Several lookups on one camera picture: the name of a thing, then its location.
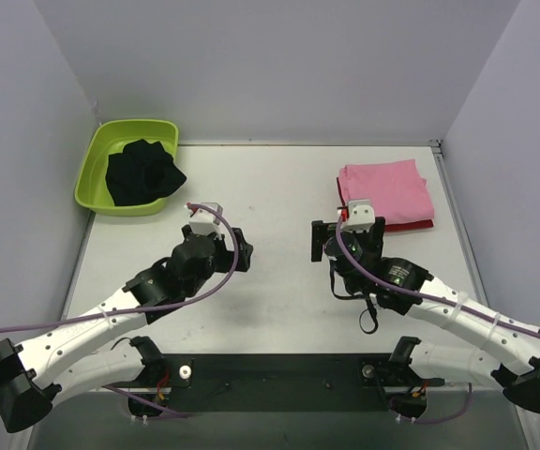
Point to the pink t shirt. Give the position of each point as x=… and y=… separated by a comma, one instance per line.
x=404, y=171

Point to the black t shirt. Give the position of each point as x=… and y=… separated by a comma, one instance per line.
x=142, y=173

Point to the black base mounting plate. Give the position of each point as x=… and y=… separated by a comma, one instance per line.
x=281, y=383

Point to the red t shirt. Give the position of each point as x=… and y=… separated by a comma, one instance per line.
x=405, y=206

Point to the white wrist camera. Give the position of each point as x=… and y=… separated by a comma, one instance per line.
x=202, y=222
x=357, y=216

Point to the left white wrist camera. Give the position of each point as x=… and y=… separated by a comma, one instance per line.
x=202, y=222

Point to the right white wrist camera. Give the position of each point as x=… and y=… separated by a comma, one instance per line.
x=357, y=216

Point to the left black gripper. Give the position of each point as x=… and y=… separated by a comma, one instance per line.
x=232, y=250

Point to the green plastic basin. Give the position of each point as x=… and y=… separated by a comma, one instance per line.
x=110, y=138

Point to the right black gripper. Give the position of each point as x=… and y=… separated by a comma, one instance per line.
x=319, y=239

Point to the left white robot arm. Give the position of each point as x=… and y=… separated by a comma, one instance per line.
x=41, y=372

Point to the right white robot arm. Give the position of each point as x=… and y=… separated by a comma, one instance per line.
x=503, y=353

